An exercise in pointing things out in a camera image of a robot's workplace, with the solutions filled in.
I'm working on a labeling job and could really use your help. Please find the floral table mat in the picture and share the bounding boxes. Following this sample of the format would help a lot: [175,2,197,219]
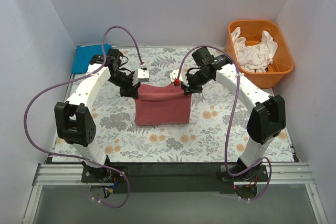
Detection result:
[52,47,296,163]

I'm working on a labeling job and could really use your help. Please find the white t shirts in basket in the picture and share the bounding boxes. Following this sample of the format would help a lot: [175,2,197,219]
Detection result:
[231,27,278,72]

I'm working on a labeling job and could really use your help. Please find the folded blue t shirt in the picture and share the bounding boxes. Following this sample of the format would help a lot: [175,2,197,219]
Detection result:
[71,44,103,74]

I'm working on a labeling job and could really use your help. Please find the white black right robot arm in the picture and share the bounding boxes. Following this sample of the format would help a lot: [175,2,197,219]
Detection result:
[172,46,286,181]

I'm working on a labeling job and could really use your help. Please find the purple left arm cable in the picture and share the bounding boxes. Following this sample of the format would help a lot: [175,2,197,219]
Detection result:
[23,26,148,209]

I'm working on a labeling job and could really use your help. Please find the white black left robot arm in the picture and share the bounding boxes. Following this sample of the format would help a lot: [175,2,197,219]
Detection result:
[54,48,149,182]

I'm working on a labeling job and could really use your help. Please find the aluminium frame rail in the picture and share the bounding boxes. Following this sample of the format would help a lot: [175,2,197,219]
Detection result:
[33,162,316,185]

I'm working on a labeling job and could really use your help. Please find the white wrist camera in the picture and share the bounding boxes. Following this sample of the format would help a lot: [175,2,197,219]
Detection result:
[169,69,188,87]
[133,68,150,85]

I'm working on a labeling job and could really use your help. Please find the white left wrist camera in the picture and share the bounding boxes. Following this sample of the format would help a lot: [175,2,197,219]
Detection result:
[133,68,150,85]

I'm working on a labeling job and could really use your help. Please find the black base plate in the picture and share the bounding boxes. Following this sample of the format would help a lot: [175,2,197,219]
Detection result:
[81,163,270,195]

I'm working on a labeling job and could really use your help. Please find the orange plastic basket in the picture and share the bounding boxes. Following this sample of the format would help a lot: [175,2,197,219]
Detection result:
[225,19,294,89]

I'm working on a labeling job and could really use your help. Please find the red t shirt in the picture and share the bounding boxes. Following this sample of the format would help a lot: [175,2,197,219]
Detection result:
[134,84,192,126]

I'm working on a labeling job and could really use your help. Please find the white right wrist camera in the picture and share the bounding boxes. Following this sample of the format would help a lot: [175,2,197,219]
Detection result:
[169,69,188,87]

